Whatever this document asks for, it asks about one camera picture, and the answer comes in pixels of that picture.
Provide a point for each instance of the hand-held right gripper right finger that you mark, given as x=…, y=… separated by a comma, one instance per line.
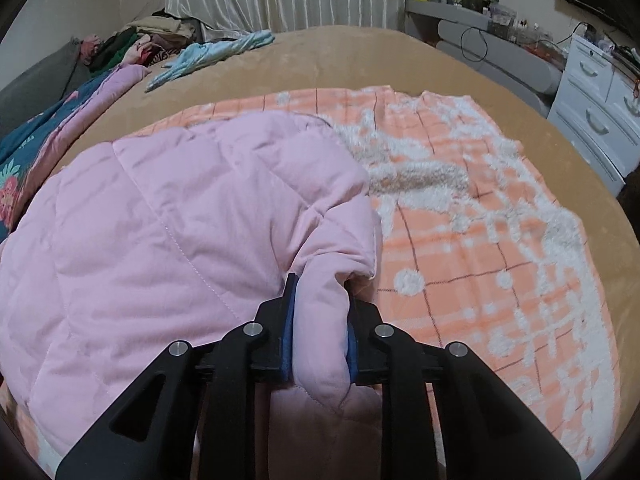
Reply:
x=352, y=355

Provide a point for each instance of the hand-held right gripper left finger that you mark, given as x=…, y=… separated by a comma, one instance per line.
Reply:
x=286, y=345

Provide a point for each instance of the pink quilted jacket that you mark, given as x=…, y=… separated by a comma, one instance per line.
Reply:
x=150, y=220

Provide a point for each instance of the pile of clothes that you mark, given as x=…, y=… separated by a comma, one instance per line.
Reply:
x=150, y=35

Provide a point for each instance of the orange checked blanket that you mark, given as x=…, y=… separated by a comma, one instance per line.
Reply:
x=450, y=260

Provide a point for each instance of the brown bed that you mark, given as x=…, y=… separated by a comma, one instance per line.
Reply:
x=350, y=60

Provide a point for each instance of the light blue cloth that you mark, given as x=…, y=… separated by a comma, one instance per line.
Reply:
x=210, y=55

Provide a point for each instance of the blue floral quilt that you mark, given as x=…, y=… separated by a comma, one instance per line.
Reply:
x=30, y=150

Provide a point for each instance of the white drawer cabinet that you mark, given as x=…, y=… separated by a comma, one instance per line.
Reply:
x=595, y=100

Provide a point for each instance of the grey headboard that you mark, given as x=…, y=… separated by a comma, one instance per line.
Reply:
x=35, y=90

